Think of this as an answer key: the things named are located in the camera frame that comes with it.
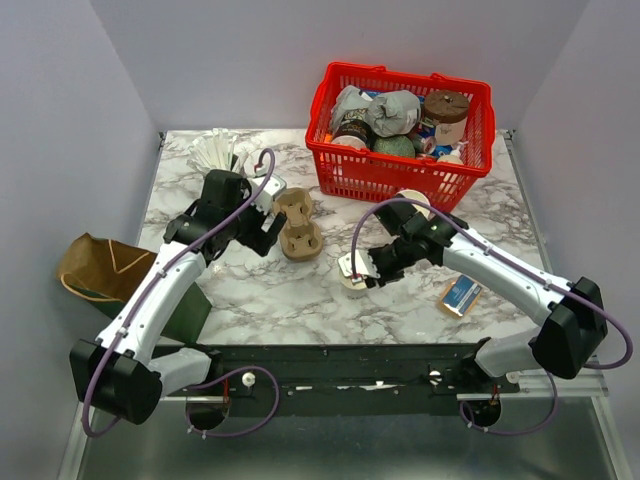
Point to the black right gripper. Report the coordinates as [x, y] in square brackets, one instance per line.
[384, 278]

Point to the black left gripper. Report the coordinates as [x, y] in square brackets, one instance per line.
[260, 240]

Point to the white paper cup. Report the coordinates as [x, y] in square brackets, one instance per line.
[352, 289]

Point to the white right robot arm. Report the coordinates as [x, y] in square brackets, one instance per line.
[568, 316]

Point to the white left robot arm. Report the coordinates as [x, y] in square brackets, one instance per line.
[117, 372]

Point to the brown cardboard cup carrier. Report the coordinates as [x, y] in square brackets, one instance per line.
[300, 238]

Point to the stack of paper cups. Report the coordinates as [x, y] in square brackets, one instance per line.
[420, 197]

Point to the blue orange card box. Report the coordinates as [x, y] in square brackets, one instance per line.
[460, 296]

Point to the red plastic shopping basket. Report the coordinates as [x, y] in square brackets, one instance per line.
[361, 174]

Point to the green netted melon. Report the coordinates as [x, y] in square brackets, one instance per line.
[398, 145]

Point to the cream pump lotion bottle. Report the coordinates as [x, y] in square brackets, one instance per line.
[451, 153]

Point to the red blue drink can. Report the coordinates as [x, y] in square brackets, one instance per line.
[428, 145]

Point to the black labelled tub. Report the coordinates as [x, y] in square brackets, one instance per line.
[353, 131]

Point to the grey plastic mailer bag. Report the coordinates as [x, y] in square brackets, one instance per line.
[386, 114]

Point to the brown lidded round box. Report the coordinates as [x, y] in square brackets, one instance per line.
[446, 112]

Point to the brown green paper bag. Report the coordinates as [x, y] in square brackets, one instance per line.
[106, 273]

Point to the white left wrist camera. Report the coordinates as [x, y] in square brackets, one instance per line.
[273, 188]

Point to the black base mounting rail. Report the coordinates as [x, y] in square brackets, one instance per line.
[344, 380]

